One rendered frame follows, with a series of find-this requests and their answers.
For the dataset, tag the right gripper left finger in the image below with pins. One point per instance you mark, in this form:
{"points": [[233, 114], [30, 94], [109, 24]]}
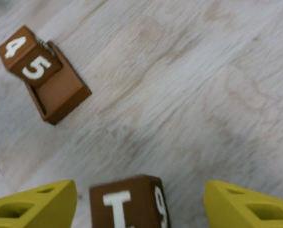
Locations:
{"points": [[48, 206]]}

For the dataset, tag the brown cube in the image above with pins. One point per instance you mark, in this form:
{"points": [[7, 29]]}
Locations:
{"points": [[134, 203], [24, 57]]}

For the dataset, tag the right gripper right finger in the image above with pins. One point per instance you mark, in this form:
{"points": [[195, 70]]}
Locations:
{"points": [[231, 206]]}

